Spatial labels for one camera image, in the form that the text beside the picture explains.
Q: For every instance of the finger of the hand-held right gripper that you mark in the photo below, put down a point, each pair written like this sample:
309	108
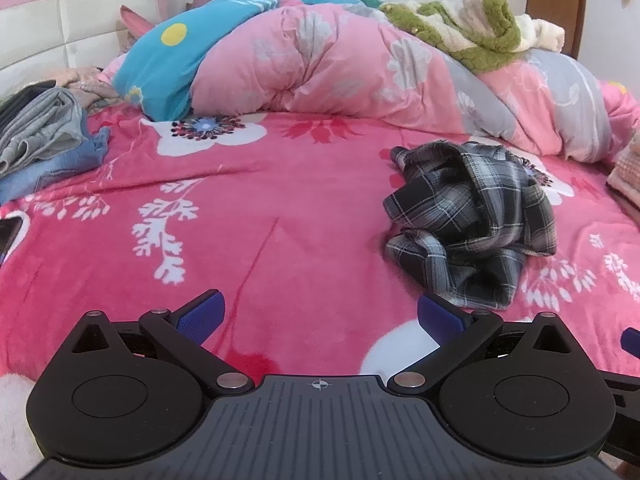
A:
631	341

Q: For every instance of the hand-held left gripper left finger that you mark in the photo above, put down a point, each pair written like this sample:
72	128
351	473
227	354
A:
200	317

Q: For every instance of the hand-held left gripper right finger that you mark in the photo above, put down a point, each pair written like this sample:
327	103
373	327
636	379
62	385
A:
440	317

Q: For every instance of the black white plaid pants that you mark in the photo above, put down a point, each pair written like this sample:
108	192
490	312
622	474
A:
475	210

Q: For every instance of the pale pink crumpled clothes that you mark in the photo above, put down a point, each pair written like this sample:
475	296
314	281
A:
85	85

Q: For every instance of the pink floral bed blanket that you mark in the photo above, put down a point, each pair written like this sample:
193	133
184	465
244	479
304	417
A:
250	220

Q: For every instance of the pink checked folded garment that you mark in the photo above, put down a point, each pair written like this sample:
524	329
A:
627	175

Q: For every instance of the blue folded jeans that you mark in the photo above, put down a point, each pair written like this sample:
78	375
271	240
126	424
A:
65	160

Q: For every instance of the black phone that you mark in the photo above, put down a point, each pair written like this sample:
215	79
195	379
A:
7	237

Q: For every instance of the pink floral duvet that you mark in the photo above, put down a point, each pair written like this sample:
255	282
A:
325	70

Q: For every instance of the dark folded garment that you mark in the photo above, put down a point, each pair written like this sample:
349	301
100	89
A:
20	97

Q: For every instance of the green cream fleece blanket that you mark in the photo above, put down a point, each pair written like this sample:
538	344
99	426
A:
480	35

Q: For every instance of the pink pillow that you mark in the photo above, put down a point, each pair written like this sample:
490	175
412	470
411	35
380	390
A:
132	22

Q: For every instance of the white pink padded headboard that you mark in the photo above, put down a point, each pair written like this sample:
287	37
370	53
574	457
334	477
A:
85	25

